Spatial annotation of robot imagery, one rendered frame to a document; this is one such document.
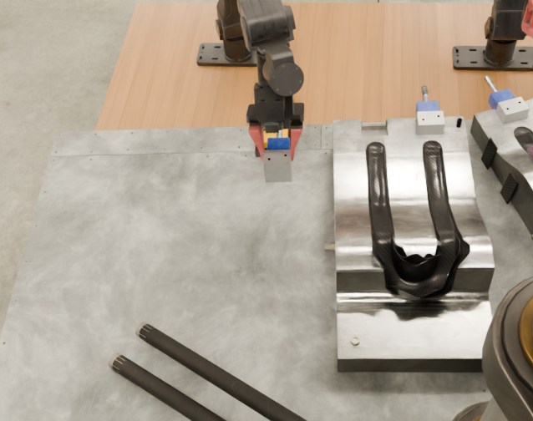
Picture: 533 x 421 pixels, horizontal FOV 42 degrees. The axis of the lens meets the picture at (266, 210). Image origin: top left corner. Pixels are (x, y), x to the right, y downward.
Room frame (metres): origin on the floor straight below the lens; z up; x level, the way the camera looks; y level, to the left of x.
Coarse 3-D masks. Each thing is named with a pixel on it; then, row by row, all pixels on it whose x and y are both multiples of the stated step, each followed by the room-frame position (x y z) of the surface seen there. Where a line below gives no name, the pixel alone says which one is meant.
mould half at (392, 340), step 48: (336, 144) 0.88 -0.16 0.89; (384, 144) 0.86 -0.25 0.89; (336, 192) 0.76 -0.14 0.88; (336, 240) 0.63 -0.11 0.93; (432, 240) 0.60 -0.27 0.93; (480, 240) 0.59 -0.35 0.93; (336, 288) 0.57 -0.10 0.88; (384, 288) 0.55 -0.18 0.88; (480, 288) 0.52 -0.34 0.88; (384, 336) 0.47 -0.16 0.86; (432, 336) 0.46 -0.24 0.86; (480, 336) 0.45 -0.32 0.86
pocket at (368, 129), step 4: (364, 124) 0.93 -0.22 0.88; (368, 124) 0.92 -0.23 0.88; (372, 124) 0.92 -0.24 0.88; (376, 124) 0.92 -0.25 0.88; (380, 124) 0.92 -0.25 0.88; (384, 124) 0.92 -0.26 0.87; (364, 128) 0.92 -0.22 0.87; (368, 128) 0.92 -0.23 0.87; (372, 128) 0.92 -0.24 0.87; (376, 128) 0.92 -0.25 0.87; (380, 128) 0.92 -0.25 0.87; (384, 128) 0.92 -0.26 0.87; (364, 132) 0.92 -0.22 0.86; (368, 132) 0.91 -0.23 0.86; (372, 132) 0.91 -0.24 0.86; (376, 132) 0.91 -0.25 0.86; (380, 132) 0.91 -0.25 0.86; (384, 132) 0.91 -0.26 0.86
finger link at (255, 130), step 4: (252, 124) 0.84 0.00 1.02; (256, 124) 0.84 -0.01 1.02; (260, 124) 0.84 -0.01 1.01; (252, 128) 0.83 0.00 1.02; (256, 128) 0.83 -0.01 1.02; (260, 128) 0.84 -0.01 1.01; (248, 132) 0.83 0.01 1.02; (252, 132) 0.82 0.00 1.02; (256, 132) 0.82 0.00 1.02; (260, 132) 0.83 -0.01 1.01; (252, 136) 0.82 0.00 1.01; (256, 136) 0.82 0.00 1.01; (260, 136) 0.82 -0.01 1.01; (256, 140) 0.82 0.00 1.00; (260, 140) 0.82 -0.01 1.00; (256, 144) 0.82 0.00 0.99; (260, 144) 0.82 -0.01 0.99; (260, 148) 0.82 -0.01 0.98; (264, 148) 0.84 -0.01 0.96; (260, 152) 0.82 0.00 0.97
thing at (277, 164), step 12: (276, 144) 0.85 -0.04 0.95; (288, 144) 0.85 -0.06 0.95; (264, 156) 0.81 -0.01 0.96; (276, 156) 0.81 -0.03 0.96; (288, 156) 0.81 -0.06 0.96; (264, 168) 0.80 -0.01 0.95; (276, 168) 0.79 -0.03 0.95; (288, 168) 0.79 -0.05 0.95; (276, 180) 0.79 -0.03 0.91; (288, 180) 0.79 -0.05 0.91
